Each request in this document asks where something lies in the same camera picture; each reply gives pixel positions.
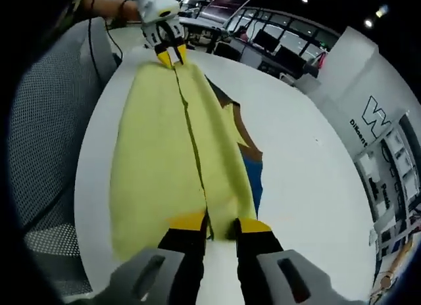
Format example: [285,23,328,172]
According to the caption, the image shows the black computer monitor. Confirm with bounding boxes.
[255,28,280,52]
[274,45,306,78]

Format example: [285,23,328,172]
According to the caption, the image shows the yellow raglan garment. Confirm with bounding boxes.
[108,60,266,264]

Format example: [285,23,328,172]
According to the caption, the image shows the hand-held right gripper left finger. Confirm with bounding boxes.
[105,211,209,305]

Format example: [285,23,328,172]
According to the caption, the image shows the grey mesh chair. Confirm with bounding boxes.
[8,17,120,298]

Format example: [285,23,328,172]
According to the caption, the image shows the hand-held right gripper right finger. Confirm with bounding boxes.
[233,217,335,305]

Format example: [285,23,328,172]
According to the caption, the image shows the large display screen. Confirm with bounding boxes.
[203,0,253,23]

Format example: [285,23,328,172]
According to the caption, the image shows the pink hanging bag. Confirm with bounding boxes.
[304,51,330,78]

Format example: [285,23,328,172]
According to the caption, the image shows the dark office chair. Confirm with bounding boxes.
[213,40,240,62]

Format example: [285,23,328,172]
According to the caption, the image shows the grey metal shelving unit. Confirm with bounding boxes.
[355,112,421,253]

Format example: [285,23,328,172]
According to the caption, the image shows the long white office desk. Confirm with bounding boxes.
[177,15,237,55]

